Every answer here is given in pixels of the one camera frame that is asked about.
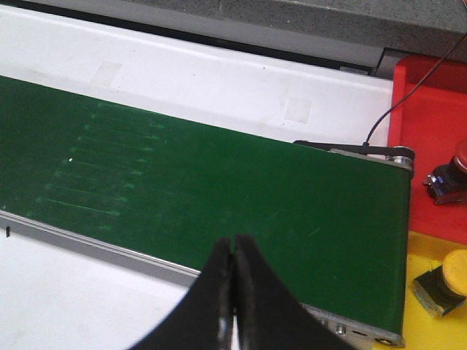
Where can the aluminium conveyor side rail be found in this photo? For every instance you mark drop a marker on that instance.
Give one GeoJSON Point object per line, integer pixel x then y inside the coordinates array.
{"type": "Point", "coordinates": [357, 333]}

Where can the green conveyor belt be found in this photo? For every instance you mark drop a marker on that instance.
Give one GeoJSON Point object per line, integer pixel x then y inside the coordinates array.
{"type": "Point", "coordinates": [333, 227]}

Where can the black conveyor end bracket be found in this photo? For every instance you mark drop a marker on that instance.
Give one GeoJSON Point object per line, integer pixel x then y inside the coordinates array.
{"type": "Point", "coordinates": [365, 151]}

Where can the yellow plastic tray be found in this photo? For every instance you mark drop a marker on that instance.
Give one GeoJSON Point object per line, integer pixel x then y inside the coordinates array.
{"type": "Point", "coordinates": [421, 329]}

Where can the red plastic bin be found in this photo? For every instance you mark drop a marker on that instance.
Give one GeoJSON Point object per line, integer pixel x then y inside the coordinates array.
{"type": "Point", "coordinates": [431, 122]}

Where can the red mushroom push button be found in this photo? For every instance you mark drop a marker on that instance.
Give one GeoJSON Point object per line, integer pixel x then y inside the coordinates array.
{"type": "Point", "coordinates": [447, 182]}

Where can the yellow mushroom push button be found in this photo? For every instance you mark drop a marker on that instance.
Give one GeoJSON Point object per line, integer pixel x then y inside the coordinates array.
{"type": "Point", "coordinates": [443, 289]}

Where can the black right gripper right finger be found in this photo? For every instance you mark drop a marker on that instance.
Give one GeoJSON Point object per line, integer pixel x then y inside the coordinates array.
{"type": "Point", "coordinates": [268, 315]}

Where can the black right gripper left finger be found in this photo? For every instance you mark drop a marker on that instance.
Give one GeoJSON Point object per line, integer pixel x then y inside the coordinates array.
{"type": "Point", "coordinates": [204, 318]}

